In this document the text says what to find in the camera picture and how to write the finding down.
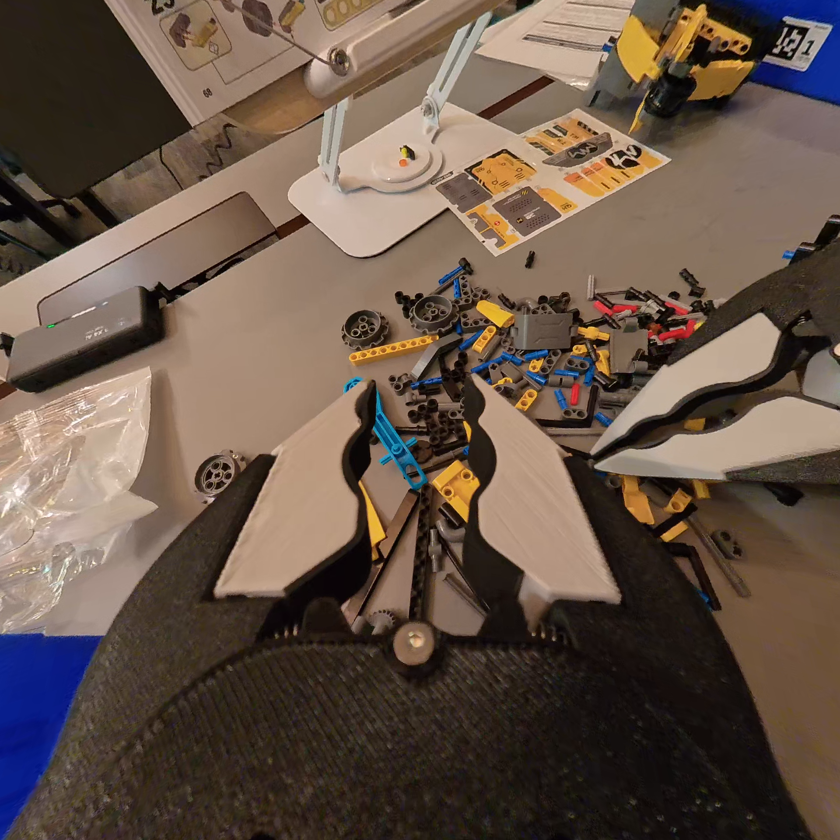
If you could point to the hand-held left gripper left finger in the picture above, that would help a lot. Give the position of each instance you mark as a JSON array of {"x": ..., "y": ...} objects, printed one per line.
[{"x": 302, "y": 512}]

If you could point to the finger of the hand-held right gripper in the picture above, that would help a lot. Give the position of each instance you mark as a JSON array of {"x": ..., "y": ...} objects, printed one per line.
[
  {"x": 741, "y": 439},
  {"x": 709, "y": 364}
]

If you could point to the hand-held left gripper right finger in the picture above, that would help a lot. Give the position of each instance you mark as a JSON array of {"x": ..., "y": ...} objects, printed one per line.
[{"x": 544, "y": 518}]

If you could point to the pile of toy building pieces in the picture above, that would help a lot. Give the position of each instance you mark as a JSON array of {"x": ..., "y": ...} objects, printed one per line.
[{"x": 544, "y": 328}]

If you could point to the small yellow toy wheel assembly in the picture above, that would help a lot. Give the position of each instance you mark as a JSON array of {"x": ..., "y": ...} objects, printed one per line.
[{"x": 828, "y": 229}]

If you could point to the dark grey toy wheel hub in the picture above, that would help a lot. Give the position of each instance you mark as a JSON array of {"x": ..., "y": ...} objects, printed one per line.
[
  {"x": 433, "y": 312},
  {"x": 218, "y": 476},
  {"x": 361, "y": 327}
]

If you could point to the blue plastic bin white tag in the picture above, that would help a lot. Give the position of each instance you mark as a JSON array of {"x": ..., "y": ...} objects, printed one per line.
[{"x": 820, "y": 85}]

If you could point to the clear plastic bag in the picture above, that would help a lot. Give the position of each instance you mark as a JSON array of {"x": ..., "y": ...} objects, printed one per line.
[{"x": 65, "y": 485}]

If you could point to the yellow grey sticker sheet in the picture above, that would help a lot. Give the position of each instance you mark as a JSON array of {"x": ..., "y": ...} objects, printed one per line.
[{"x": 525, "y": 203}]

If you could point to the black power bank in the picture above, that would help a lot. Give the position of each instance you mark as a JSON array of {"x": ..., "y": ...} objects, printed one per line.
[{"x": 85, "y": 341}]

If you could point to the large yellow toy vehicle model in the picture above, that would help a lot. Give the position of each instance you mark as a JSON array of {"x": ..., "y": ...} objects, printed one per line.
[{"x": 636, "y": 46}]

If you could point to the white book stand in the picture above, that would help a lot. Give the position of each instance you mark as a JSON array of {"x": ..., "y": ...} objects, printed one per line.
[{"x": 367, "y": 216}]

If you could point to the stack of printed papers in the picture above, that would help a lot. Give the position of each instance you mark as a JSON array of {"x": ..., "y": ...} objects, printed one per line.
[{"x": 551, "y": 39}]

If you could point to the building instruction booklet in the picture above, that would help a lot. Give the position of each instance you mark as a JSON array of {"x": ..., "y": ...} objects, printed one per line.
[{"x": 197, "y": 59}]

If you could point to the light blue toy frame piece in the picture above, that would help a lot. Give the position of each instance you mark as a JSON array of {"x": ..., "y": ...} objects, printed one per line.
[{"x": 394, "y": 446}]

